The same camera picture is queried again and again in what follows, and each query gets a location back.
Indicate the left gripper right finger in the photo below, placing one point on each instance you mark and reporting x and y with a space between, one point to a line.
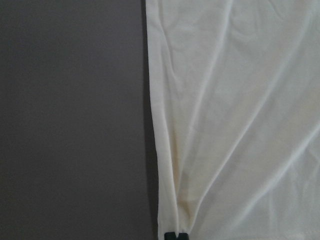
183 236

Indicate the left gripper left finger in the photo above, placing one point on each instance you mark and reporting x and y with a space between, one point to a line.
170 236

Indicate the cream long sleeve shirt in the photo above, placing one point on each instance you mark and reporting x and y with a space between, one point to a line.
235 101

